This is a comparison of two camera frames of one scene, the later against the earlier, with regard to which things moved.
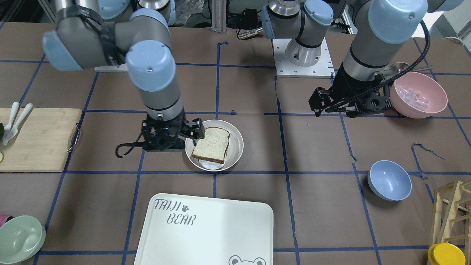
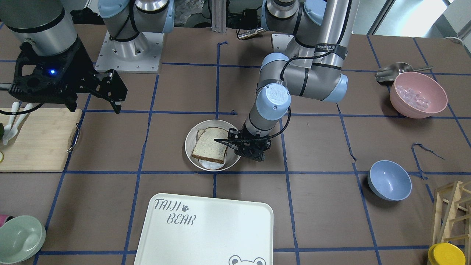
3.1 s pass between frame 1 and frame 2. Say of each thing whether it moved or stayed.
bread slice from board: stayed
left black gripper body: moved
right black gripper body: moved
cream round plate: stayed
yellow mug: stayed
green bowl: stayed
